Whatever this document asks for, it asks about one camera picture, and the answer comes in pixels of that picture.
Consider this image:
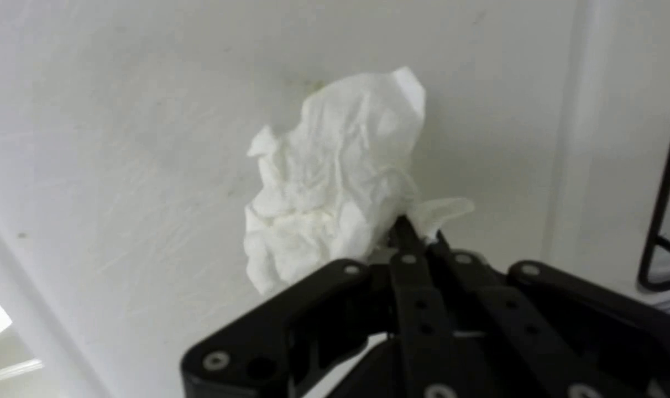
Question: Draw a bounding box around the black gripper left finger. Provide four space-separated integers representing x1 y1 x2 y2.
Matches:
180 215 491 398

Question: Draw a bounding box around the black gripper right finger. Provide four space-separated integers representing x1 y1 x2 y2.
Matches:
425 230 670 398

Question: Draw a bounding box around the white paper towel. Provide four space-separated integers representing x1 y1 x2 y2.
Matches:
241 64 478 300

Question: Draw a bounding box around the white cutting board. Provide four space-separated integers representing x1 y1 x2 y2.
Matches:
0 0 610 398

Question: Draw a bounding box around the black stove burner grate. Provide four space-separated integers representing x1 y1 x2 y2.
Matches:
638 74 670 294

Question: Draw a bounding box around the white gas stove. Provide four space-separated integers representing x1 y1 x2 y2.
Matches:
605 0 670 317

